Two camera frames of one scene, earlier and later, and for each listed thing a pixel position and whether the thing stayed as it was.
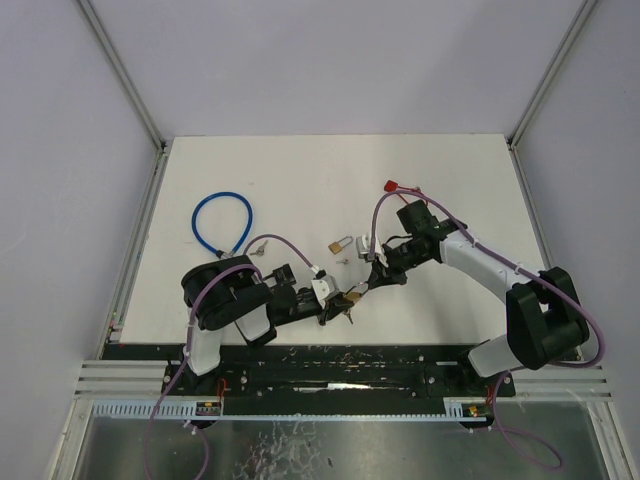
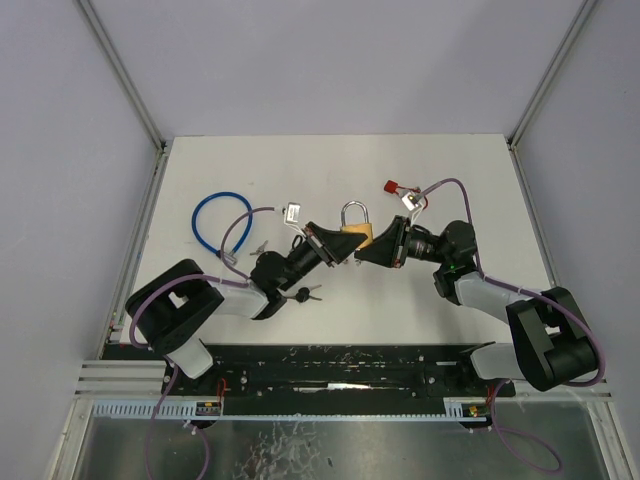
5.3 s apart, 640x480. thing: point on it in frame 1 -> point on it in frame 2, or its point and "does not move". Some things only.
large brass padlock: [357, 291] -> [360, 228]
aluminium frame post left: [123, 75] does not move
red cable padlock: [392, 186] does not move
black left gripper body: [325, 310] -> [320, 245]
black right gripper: [378, 270] -> [402, 243]
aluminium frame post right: [550, 73] does not move
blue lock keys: [260, 250] does not move
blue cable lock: [246, 232] does not move
